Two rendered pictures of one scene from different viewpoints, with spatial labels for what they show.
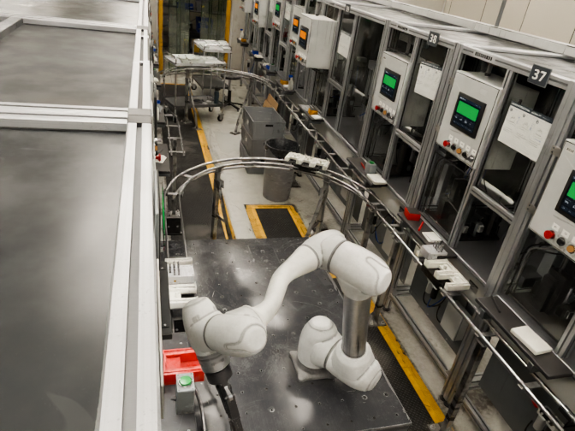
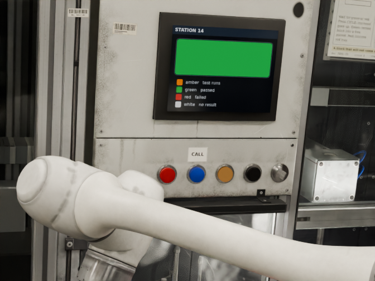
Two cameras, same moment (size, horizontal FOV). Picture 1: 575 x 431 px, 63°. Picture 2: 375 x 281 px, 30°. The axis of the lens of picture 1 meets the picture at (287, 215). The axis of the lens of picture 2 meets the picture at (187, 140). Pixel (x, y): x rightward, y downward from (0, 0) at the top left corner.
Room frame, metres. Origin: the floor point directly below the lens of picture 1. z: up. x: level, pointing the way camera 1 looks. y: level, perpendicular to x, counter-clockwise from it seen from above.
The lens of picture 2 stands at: (1.12, -0.96, 1.80)
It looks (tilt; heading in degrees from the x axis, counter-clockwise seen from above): 13 degrees down; 90
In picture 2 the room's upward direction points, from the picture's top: 4 degrees clockwise
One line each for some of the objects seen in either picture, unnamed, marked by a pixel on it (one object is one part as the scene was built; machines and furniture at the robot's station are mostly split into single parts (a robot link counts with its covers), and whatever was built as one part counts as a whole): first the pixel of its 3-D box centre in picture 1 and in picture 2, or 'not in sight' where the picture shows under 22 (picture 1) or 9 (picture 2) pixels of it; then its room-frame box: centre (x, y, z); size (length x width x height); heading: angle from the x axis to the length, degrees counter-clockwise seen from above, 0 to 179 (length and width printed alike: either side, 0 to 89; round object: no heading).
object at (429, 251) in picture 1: (434, 249); not in sight; (2.45, -0.91, 0.92); 0.13 x 0.10 x 0.09; 109
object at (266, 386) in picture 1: (256, 317); not in sight; (1.92, 0.09, 0.66); 1.50 x 1.06 x 0.04; 19
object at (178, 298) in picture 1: (180, 285); not in sight; (1.87, 0.48, 0.84); 0.36 x 0.14 x 0.10; 19
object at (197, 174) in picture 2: not in sight; (196, 174); (1.14, 0.37, 1.42); 0.03 x 0.02 x 0.03; 19
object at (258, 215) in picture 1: (280, 227); not in sight; (4.02, 0.05, 0.01); 1.00 x 0.55 x 0.01; 19
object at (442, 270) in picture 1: (440, 272); not in sight; (2.34, -0.94, 0.84); 0.37 x 0.14 x 0.10; 19
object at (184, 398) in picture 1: (182, 392); not in sight; (1.12, 0.27, 0.97); 0.08 x 0.08 x 0.12; 19
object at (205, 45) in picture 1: (211, 68); not in sight; (8.41, 1.70, 0.48); 0.84 x 0.58 x 0.97; 27
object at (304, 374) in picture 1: (311, 357); not in sight; (1.64, -0.21, 0.71); 0.22 x 0.18 x 0.06; 19
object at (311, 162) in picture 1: (306, 163); not in sight; (3.73, -0.10, 0.84); 0.37 x 0.14 x 0.10; 77
